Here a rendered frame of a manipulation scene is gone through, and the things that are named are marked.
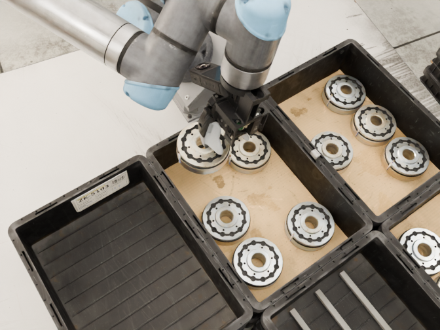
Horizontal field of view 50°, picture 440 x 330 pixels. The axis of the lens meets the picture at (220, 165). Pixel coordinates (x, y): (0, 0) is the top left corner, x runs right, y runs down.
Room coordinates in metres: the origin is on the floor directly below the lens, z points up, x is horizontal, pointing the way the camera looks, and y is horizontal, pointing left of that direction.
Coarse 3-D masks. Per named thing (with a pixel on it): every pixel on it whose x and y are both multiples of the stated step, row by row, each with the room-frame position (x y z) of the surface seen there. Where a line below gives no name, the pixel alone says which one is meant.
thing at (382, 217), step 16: (336, 48) 0.82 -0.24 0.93; (304, 64) 0.75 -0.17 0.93; (272, 80) 0.69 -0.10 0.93; (304, 144) 0.53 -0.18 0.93; (320, 160) 0.50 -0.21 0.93; (336, 176) 0.46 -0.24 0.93; (432, 176) 0.49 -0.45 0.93; (352, 192) 0.43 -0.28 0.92; (416, 192) 0.45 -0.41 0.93; (368, 208) 0.40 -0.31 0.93; (400, 208) 0.41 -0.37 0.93
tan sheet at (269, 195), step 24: (168, 168) 0.48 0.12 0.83; (264, 168) 0.51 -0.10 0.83; (288, 168) 0.52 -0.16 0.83; (192, 192) 0.43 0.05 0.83; (216, 192) 0.44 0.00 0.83; (240, 192) 0.44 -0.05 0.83; (264, 192) 0.45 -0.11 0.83; (288, 192) 0.46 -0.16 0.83; (264, 216) 0.39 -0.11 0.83; (288, 240) 0.35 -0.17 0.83; (336, 240) 0.36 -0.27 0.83; (288, 264) 0.29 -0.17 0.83
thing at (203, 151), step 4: (192, 136) 0.46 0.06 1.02; (196, 136) 0.46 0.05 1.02; (192, 140) 0.45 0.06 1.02; (192, 144) 0.44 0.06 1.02; (192, 148) 0.44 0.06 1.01; (196, 148) 0.44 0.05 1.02; (200, 148) 0.44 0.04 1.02; (208, 148) 0.44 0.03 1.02; (196, 152) 0.43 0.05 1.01; (200, 152) 0.43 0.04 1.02; (204, 152) 0.43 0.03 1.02; (208, 152) 0.43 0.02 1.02
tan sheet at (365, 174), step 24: (336, 72) 0.83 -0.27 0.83; (312, 96) 0.74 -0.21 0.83; (312, 120) 0.66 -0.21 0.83; (336, 120) 0.67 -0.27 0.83; (360, 144) 0.61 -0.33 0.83; (360, 168) 0.55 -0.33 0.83; (432, 168) 0.57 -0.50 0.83; (360, 192) 0.48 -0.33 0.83; (384, 192) 0.49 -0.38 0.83; (408, 192) 0.50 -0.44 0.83
